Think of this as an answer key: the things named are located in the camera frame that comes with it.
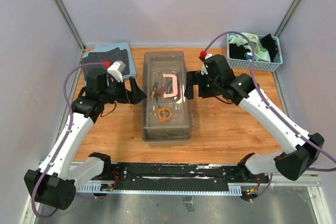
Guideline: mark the black cloth in basket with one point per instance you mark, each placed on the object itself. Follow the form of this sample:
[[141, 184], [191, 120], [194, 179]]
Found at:
[[270, 44]]

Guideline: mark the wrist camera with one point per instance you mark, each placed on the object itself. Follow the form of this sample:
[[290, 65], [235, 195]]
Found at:
[[203, 57], [114, 70]]

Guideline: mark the grey plastic tool box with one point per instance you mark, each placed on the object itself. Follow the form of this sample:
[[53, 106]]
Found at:
[[169, 70]]

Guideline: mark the dark grey checked cloth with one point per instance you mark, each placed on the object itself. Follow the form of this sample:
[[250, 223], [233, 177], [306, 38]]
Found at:
[[112, 55]]

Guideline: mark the light blue folded cloth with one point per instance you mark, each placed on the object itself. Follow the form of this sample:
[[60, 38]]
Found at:
[[123, 45]]

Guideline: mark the orange tape measure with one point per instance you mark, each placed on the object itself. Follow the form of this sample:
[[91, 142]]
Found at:
[[164, 114]]

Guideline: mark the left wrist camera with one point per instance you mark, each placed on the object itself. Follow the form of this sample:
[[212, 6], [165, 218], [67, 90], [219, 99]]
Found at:
[[114, 70]]

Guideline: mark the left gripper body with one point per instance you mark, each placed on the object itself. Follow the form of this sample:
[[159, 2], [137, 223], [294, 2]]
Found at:
[[120, 95]]

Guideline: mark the blue plastic basket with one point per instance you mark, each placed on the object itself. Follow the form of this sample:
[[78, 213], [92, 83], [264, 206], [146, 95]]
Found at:
[[258, 65]]

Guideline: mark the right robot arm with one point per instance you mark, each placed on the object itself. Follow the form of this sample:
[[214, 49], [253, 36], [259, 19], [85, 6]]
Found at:
[[299, 148]]

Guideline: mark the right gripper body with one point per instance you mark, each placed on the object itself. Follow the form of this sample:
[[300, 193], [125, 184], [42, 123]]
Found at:
[[207, 87]]

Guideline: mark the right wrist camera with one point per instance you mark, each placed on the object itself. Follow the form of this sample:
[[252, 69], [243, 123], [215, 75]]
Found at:
[[203, 57]]

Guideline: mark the yellow handled pliers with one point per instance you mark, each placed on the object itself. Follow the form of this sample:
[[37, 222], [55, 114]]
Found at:
[[154, 90]]

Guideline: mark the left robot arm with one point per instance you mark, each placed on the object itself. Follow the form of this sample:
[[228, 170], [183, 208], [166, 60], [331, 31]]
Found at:
[[54, 183]]

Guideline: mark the green cloth in basket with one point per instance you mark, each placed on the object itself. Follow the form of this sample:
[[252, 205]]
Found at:
[[241, 49]]

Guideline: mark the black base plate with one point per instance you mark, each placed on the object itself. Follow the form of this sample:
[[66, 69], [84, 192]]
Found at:
[[174, 179]]

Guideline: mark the aluminium frame rail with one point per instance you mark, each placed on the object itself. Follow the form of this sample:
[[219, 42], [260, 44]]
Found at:
[[278, 201]]

